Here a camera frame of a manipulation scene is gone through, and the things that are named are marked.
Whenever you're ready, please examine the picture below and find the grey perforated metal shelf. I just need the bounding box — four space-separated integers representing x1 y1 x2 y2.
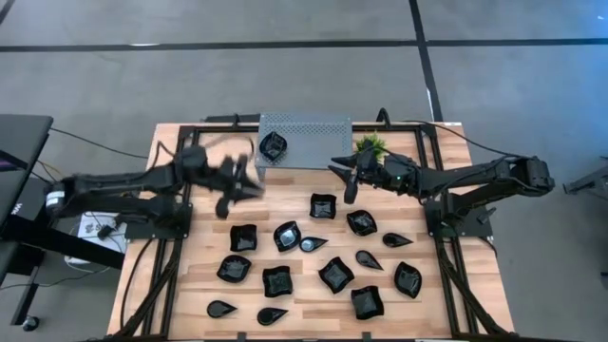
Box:
255 111 353 182

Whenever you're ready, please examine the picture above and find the black desk leg beam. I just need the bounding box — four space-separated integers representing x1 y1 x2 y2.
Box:
0 216 125 271

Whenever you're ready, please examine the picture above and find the small green potted plant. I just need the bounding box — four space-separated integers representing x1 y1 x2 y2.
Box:
354 131 389 162

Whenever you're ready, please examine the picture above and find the white power strip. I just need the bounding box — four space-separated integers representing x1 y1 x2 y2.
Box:
64 255 99 267

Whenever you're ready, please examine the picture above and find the black bar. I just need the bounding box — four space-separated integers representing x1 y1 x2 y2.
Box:
202 112 261 124

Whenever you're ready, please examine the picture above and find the thick black cable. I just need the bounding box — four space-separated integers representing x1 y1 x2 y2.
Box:
119 237 156 330

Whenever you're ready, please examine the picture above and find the thin black cable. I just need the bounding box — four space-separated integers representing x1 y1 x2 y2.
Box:
49 126 149 161

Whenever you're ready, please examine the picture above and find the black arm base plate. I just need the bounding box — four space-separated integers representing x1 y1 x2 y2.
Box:
123 202 194 240
424 198 494 238

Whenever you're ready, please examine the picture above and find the black computer tower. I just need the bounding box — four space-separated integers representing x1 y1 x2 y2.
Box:
9 176 53 229

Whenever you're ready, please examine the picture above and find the black metal stand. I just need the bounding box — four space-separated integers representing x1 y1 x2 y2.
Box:
562 156 608 196

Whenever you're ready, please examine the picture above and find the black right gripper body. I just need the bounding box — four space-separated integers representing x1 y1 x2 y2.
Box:
344 152 391 204

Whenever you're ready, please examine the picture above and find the black desk top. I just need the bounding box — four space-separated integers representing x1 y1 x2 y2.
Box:
0 113 54 232

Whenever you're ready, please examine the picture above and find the white box with logo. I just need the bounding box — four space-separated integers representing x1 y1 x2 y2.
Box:
77 211 128 254

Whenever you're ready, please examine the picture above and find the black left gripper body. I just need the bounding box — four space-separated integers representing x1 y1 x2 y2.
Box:
207 151 250 220

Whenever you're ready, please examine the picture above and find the black desk foot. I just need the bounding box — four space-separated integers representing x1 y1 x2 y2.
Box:
9 265 42 327

